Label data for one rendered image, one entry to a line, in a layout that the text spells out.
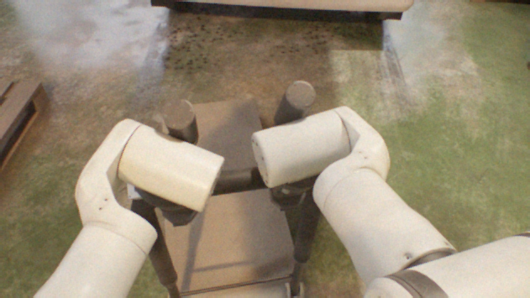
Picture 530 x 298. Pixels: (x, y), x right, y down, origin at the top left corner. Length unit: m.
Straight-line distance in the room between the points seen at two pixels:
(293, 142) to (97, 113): 1.66
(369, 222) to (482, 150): 1.71
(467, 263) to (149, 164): 0.30
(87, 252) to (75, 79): 1.95
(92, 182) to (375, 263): 0.26
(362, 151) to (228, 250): 0.87
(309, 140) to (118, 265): 0.22
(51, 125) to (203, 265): 1.14
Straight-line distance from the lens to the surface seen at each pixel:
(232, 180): 0.65
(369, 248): 0.31
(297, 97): 0.43
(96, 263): 0.36
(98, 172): 0.40
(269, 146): 0.41
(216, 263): 1.20
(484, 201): 1.81
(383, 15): 2.41
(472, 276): 0.25
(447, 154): 1.92
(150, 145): 0.41
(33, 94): 2.07
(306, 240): 0.86
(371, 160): 0.38
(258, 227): 1.25
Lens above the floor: 1.27
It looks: 48 degrees down
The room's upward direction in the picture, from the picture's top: 2 degrees clockwise
